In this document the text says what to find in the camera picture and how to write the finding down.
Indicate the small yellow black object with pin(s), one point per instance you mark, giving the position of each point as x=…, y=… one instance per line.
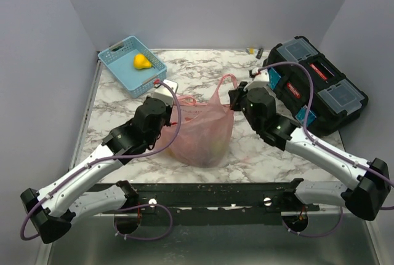
x=257, y=52

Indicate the green fake fruit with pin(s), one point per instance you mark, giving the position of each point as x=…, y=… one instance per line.
x=217, y=150

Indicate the blue plastic basket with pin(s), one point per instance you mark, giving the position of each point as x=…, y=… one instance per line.
x=119, y=59

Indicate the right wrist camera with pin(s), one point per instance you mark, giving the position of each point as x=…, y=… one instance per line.
x=260, y=78

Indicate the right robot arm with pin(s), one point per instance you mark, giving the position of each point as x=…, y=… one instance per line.
x=361, y=186

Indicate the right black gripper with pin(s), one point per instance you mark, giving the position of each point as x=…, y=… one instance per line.
x=236, y=94

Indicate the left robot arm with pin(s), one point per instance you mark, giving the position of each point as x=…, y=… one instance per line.
x=51, y=211

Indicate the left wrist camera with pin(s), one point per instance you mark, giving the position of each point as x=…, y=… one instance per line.
x=164, y=91

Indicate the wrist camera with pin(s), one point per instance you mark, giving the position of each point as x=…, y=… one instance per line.
x=164, y=91
x=260, y=78

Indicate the black toolbox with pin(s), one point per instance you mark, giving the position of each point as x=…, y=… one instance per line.
x=336, y=100

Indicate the pink plastic bag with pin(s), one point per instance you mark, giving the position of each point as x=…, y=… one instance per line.
x=201, y=123

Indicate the yellow fake pear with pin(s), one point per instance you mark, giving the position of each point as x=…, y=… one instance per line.
x=141, y=62

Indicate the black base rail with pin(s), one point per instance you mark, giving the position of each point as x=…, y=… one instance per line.
x=214, y=204

